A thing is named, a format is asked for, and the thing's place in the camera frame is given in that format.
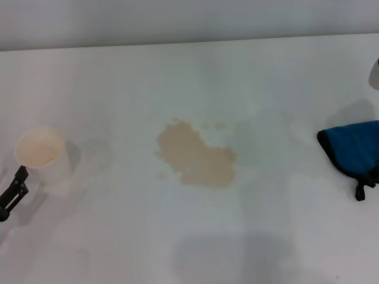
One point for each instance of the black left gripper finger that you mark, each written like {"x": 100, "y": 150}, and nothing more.
{"x": 16, "y": 195}

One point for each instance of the white paper cup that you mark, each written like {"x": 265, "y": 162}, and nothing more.
{"x": 44, "y": 154}

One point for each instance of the blue rag with black trim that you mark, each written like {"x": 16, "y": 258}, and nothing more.
{"x": 353, "y": 145}

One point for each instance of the brown water stain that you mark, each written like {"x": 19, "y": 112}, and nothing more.
{"x": 197, "y": 159}

